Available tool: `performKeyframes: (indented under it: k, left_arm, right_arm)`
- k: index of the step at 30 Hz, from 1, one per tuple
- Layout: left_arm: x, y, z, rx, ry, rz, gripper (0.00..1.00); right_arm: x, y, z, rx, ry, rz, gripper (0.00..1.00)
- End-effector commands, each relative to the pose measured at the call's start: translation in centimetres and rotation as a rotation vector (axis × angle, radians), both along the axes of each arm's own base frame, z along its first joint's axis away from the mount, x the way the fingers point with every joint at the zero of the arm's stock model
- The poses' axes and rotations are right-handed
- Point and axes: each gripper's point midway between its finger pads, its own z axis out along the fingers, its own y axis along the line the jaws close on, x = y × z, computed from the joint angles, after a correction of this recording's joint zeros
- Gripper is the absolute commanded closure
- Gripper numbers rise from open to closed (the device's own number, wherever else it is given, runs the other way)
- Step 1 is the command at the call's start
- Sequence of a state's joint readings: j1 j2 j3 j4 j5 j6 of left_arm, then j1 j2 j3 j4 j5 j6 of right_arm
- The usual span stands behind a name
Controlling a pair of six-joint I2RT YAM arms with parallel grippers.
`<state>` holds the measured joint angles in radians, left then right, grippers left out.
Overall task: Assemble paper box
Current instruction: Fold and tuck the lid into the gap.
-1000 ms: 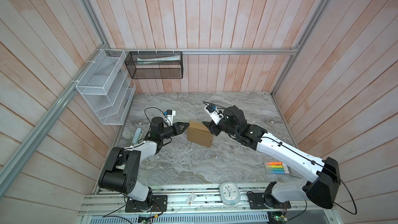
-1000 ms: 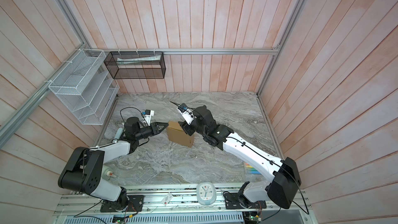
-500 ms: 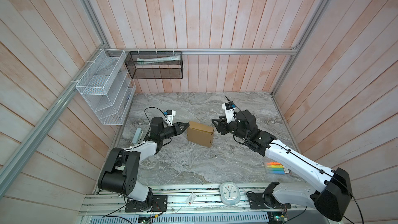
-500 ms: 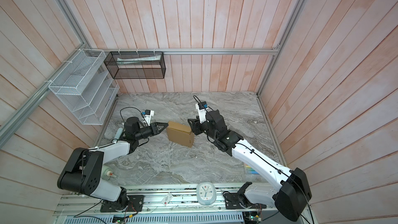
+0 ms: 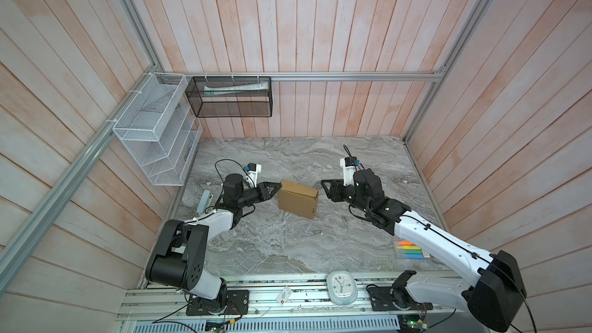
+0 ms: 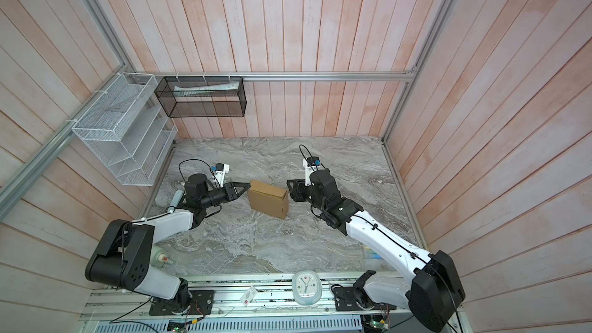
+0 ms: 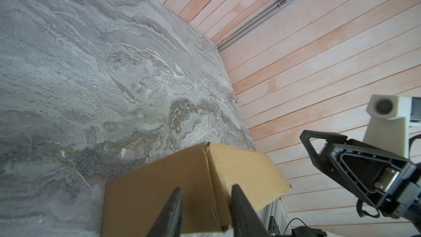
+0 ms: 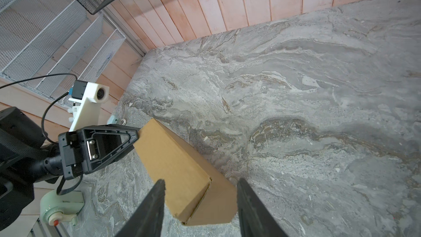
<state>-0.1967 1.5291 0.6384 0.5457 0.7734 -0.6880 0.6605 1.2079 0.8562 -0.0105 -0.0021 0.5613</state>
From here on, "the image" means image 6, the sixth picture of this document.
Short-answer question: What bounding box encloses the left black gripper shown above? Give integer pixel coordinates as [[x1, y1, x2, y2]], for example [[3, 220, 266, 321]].
[[200, 182, 251, 208]]

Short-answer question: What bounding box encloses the brown cardboard box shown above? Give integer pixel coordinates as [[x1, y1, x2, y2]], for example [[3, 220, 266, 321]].
[[248, 180, 289, 220]]

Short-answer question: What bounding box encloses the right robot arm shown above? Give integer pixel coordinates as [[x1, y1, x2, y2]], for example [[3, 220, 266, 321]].
[[287, 170, 466, 332]]

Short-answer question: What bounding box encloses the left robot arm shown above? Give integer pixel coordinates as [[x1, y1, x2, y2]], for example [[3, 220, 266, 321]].
[[85, 174, 251, 301]]

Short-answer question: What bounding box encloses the light blue small device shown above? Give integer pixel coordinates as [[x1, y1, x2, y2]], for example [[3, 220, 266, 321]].
[[166, 190, 184, 213]]

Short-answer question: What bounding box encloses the colourful marker pack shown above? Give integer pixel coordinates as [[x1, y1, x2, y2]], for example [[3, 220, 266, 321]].
[[362, 245, 382, 260]]

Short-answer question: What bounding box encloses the white round clock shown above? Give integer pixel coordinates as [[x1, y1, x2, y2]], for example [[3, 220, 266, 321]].
[[292, 271, 322, 306]]

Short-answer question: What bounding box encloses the white paper tag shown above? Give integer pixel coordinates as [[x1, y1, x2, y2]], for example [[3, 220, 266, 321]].
[[240, 286, 258, 305]]

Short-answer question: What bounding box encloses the paper in black basket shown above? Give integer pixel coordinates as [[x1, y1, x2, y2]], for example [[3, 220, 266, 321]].
[[173, 82, 241, 97]]

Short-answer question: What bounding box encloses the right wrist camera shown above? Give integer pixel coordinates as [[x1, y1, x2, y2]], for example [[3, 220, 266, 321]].
[[303, 156, 320, 187]]

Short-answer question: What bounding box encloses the black wire mesh basket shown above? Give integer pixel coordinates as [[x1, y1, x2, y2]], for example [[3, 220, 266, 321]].
[[155, 76, 248, 118]]

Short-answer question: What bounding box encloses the aluminium rail front frame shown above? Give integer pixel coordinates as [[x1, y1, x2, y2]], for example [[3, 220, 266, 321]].
[[74, 271, 427, 332]]

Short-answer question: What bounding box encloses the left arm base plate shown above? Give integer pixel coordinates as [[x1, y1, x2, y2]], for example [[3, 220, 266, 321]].
[[149, 289, 214, 316]]

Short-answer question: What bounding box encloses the white wire mesh shelf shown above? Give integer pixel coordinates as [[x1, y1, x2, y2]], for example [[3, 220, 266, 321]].
[[72, 73, 177, 187]]

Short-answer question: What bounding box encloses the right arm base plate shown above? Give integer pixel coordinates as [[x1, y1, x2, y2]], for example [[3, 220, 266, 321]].
[[330, 285, 397, 311]]

